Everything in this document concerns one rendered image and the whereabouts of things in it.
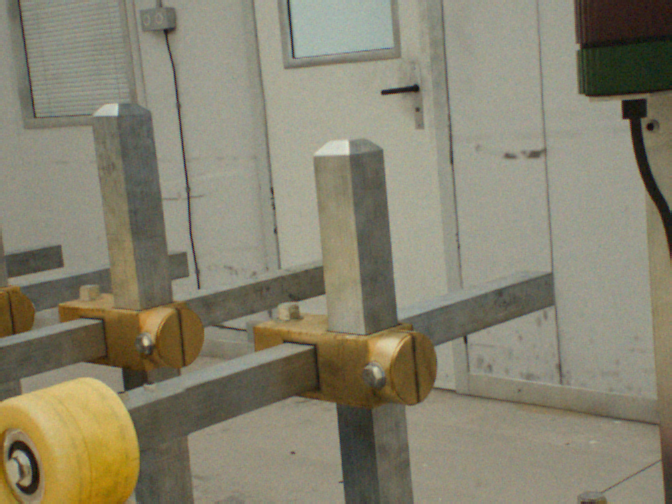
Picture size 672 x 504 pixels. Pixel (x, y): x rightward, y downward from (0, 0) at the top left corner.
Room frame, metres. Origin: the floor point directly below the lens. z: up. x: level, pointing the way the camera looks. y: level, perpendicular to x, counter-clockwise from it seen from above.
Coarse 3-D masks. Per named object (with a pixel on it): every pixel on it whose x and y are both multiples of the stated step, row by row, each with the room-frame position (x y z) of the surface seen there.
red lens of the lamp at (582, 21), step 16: (576, 0) 0.62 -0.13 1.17; (592, 0) 0.61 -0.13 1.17; (608, 0) 0.60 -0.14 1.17; (624, 0) 0.60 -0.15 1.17; (640, 0) 0.60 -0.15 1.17; (656, 0) 0.60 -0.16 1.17; (576, 16) 0.63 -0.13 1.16; (592, 16) 0.61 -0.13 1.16; (608, 16) 0.60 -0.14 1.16; (624, 16) 0.60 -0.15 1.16; (640, 16) 0.60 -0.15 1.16; (656, 16) 0.60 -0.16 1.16; (576, 32) 0.63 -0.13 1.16; (592, 32) 0.61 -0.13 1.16; (608, 32) 0.60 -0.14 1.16; (624, 32) 0.60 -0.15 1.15; (640, 32) 0.60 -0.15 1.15; (656, 32) 0.60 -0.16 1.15
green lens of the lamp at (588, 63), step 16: (592, 48) 0.61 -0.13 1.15; (608, 48) 0.61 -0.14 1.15; (624, 48) 0.60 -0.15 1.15; (640, 48) 0.60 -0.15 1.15; (656, 48) 0.60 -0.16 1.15; (576, 64) 0.63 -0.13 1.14; (592, 64) 0.61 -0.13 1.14; (608, 64) 0.61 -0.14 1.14; (624, 64) 0.60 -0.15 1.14; (640, 64) 0.60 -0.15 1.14; (656, 64) 0.60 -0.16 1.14; (592, 80) 0.61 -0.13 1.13; (608, 80) 0.61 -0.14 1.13; (624, 80) 0.60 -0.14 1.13; (640, 80) 0.60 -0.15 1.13; (656, 80) 0.60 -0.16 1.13
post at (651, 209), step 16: (656, 160) 0.66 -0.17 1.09; (656, 176) 0.66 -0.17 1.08; (656, 208) 0.66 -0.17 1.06; (656, 224) 0.66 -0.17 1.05; (656, 240) 0.66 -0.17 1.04; (656, 256) 0.66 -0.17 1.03; (656, 272) 0.66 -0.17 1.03; (656, 288) 0.66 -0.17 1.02; (656, 304) 0.66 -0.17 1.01; (656, 320) 0.66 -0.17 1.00; (656, 336) 0.66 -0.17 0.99; (656, 352) 0.66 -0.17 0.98; (656, 368) 0.66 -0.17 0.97; (656, 384) 0.66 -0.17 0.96
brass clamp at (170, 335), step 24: (72, 312) 1.04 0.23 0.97; (96, 312) 1.02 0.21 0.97; (120, 312) 0.99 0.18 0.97; (144, 312) 0.98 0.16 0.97; (168, 312) 0.97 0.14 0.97; (192, 312) 0.99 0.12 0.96; (120, 336) 1.00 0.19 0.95; (144, 336) 0.97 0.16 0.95; (168, 336) 0.97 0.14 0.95; (192, 336) 0.99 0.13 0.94; (96, 360) 1.02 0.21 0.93; (120, 360) 1.00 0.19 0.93; (144, 360) 0.98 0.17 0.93; (168, 360) 0.97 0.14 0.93; (192, 360) 0.99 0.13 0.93
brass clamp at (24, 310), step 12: (0, 288) 1.17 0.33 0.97; (12, 288) 1.18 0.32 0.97; (0, 300) 1.15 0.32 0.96; (12, 300) 1.16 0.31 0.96; (24, 300) 1.16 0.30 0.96; (0, 312) 1.15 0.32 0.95; (12, 312) 1.16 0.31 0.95; (24, 312) 1.16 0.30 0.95; (0, 324) 1.15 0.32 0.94; (12, 324) 1.16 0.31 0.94; (24, 324) 1.16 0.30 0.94; (0, 336) 1.14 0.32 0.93
